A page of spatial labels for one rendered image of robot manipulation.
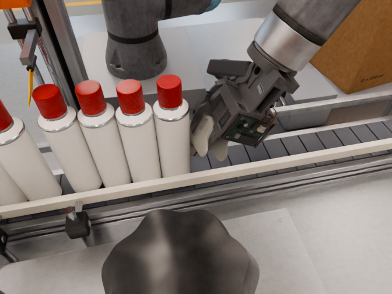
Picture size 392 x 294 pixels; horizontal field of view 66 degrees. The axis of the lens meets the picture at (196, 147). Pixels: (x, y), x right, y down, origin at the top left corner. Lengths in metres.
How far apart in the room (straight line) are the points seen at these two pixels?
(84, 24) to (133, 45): 0.49
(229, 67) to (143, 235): 0.34
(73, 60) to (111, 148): 0.16
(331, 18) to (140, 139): 0.28
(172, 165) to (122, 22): 0.34
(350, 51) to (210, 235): 0.70
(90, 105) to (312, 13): 0.28
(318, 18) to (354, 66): 0.45
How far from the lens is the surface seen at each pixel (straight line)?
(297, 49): 0.38
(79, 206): 0.51
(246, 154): 0.59
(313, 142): 0.64
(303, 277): 0.49
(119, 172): 0.50
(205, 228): 0.16
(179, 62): 0.80
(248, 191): 0.56
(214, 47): 0.99
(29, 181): 0.51
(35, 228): 0.57
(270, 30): 0.38
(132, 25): 0.69
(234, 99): 0.40
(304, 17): 0.37
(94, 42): 0.90
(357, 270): 0.58
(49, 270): 0.51
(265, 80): 0.39
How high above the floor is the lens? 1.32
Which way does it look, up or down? 48 degrees down
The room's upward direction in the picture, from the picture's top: straight up
